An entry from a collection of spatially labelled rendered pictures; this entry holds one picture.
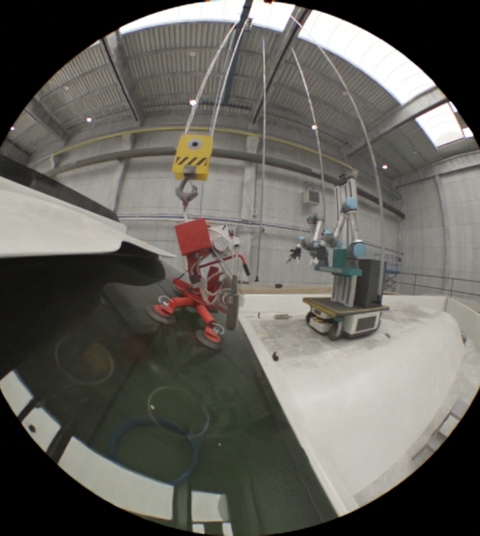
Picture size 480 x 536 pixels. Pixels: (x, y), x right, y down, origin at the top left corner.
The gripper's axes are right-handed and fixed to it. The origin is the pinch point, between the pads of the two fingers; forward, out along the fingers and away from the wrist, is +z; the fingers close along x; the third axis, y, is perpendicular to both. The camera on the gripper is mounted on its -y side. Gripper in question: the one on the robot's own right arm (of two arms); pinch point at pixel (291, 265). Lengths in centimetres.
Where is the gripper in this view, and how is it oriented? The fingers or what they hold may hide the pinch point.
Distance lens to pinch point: 184.8
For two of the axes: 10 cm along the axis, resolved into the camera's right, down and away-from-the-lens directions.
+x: -6.2, -1.4, 7.7
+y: 6.6, 4.3, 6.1
